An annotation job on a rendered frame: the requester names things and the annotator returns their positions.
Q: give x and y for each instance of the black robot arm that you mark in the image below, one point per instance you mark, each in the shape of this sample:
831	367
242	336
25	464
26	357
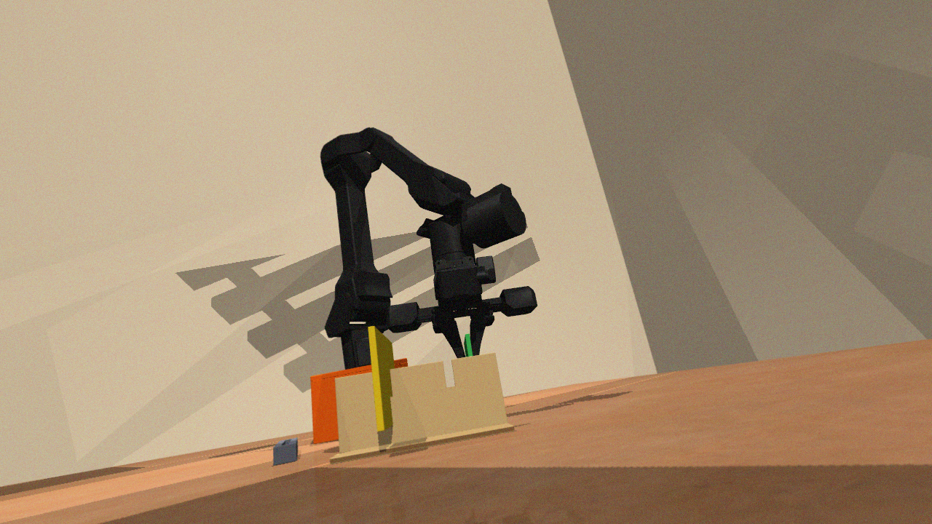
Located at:
362	294

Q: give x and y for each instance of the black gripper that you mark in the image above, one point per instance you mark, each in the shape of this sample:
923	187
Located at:
511	302

